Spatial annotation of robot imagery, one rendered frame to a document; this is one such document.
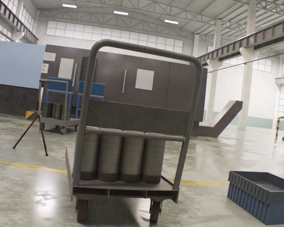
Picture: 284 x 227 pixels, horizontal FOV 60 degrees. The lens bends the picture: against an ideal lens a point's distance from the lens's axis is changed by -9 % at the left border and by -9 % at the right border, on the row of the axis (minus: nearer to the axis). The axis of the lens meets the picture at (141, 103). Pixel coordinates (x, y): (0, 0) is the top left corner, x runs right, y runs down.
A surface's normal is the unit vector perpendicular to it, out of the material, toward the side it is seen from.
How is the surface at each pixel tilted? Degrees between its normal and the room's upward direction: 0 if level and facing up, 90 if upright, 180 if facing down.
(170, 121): 98
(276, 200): 90
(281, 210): 90
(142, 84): 87
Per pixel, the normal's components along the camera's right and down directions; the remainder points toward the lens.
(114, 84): 0.16, -0.05
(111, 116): 0.28, 0.17
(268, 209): -0.98, -0.13
